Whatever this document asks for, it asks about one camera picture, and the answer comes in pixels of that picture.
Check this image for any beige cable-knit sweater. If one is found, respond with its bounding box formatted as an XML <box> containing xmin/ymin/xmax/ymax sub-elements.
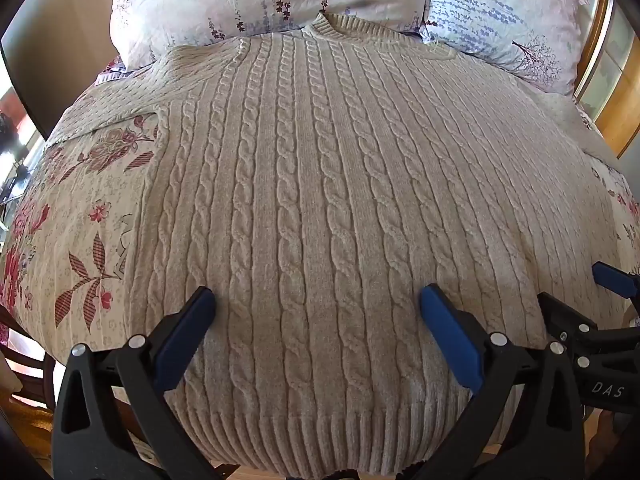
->
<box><xmin>47</xmin><ymin>12</ymin><xmax>633</xmax><ymax>471</ymax></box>

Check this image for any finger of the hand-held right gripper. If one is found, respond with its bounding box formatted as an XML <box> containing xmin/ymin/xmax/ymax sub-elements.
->
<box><xmin>537</xmin><ymin>291</ymin><xmax>601</xmax><ymax>346</ymax></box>
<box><xmin>591</xmin><ymin>261</ymin><xmax>640</xmax><ymax>306</ymax></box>

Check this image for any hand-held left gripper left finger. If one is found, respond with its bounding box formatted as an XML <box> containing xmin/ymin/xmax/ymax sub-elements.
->
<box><xmin>51</xmin><ymin>286</ymin><xmax>236</xmax><ymax>480</ymax></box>

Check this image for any wooden headboard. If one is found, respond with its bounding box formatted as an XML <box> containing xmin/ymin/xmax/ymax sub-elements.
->
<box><xmin>570</xmin><ymin>0</ymin><xmax>640</xmax><ymax>158</ymax></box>

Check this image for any blue print floral pillow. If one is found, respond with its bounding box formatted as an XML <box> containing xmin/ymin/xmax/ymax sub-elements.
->
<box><xmin>419</xmin><ymin>0</ymin><xmax>588</xmax><ymax>96</ymax></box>

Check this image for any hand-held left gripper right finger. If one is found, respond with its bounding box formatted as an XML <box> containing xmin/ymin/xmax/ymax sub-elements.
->
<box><xmin>415</xmin><ymin>284</ymin><xmax>586</xmax><ymax>480</ymax></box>

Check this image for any floral quilted bedspread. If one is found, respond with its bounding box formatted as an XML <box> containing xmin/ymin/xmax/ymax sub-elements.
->
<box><xmin>0</xmin><ymin>55</ymin><xmax>640</xmax><ymax>361</ymax></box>

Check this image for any dark wooden chair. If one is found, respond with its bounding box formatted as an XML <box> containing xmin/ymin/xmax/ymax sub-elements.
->
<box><xmin>0</xmin><ymin>305</ymin><xmax>63</xmax><ymax>461</ymax></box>

